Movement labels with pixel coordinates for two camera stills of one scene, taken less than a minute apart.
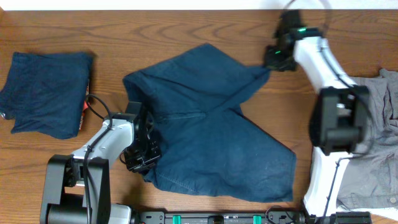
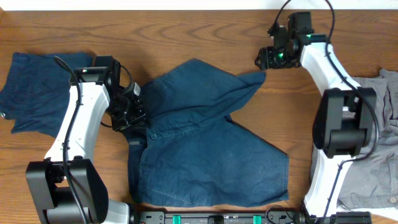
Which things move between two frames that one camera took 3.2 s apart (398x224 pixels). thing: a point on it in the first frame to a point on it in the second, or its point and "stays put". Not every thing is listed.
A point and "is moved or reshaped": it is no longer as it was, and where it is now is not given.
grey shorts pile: x=370 y=181 stays put
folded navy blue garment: x=45 y=93 stays put
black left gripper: x=144 y=158 to x=137 y=112
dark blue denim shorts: x=208 y=147 is moved or reshaped
